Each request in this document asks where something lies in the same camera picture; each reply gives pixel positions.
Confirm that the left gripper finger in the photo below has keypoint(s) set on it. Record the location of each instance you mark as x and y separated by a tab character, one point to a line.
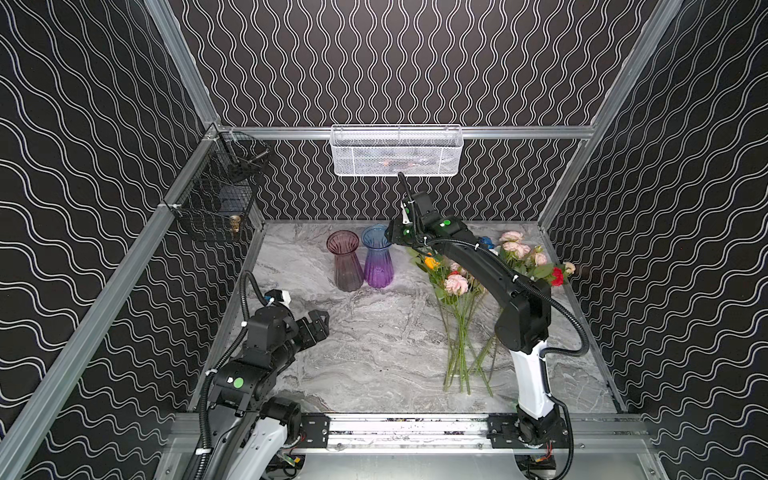
310	328
320	322

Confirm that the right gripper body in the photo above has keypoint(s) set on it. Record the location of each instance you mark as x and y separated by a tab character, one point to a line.
403	234

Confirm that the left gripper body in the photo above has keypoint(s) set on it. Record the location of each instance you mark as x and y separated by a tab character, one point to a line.
306	330

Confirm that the yellow rose stem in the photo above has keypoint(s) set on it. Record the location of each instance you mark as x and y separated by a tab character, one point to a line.
431	264

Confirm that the blue purple glass vase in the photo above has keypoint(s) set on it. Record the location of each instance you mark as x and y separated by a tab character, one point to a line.
378	268

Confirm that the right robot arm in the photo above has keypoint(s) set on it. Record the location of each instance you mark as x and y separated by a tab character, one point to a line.
525	307

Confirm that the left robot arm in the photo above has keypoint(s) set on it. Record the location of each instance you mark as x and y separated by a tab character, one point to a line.
244	429

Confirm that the dark pink glass vase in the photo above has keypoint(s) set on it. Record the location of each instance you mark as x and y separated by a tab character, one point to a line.
348	273

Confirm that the blue flower stem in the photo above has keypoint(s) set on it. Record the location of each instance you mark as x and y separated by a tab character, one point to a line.
487	242

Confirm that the pink spray with red bud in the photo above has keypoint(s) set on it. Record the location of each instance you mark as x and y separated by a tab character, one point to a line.
525	259

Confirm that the red and pink flower stem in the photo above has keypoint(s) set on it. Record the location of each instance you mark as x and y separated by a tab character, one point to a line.
477	295

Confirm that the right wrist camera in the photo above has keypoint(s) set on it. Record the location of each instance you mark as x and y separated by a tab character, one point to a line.
408	216

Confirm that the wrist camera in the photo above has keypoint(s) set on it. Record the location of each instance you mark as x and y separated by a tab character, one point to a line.
408	216
276	296

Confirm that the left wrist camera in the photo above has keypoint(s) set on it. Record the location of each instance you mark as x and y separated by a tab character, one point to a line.
276	296

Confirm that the white mesh wall basket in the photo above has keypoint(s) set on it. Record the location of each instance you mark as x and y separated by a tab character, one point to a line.
391	149

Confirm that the black wire wall basket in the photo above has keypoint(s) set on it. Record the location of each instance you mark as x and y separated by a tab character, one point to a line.
217	202

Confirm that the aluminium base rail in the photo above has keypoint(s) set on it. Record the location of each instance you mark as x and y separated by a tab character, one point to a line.
477	433

